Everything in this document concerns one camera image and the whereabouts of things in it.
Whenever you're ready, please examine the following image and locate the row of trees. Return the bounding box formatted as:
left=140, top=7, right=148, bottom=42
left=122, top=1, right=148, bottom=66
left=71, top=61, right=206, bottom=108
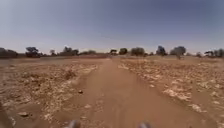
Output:
left=0, top=45, right=224, bottom=60

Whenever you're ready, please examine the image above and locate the brown dirt track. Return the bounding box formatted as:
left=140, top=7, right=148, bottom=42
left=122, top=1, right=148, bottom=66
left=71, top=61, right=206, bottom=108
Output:
left=49, top=58, right=214, bottom=128

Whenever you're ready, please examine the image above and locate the stony dry field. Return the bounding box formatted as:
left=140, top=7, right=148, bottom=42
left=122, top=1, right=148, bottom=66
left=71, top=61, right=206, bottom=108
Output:
left=113, top=55, right=224, bottom=128
left=0, top=57, right=104, bottom=128

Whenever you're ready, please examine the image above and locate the robot's own part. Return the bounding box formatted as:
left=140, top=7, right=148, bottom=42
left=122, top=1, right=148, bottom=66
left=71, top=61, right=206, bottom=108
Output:
left=138, top=121, right=152, bottom=128
left=66, top=119, right=81, bottom=128

